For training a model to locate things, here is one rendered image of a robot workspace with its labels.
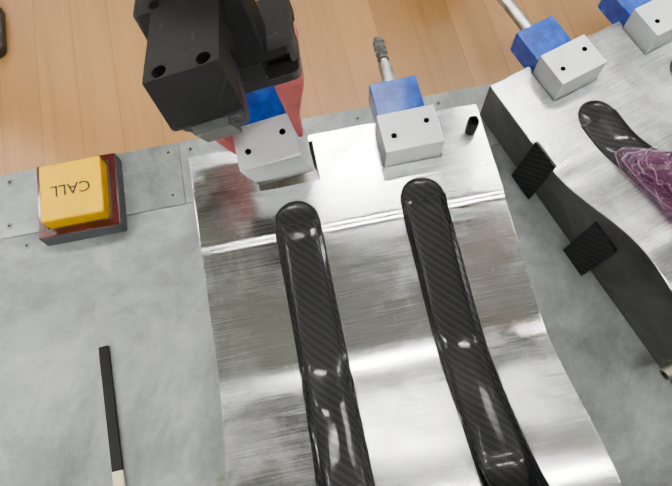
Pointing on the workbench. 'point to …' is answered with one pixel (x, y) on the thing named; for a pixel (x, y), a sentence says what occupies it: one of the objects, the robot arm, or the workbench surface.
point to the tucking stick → (111, 417)
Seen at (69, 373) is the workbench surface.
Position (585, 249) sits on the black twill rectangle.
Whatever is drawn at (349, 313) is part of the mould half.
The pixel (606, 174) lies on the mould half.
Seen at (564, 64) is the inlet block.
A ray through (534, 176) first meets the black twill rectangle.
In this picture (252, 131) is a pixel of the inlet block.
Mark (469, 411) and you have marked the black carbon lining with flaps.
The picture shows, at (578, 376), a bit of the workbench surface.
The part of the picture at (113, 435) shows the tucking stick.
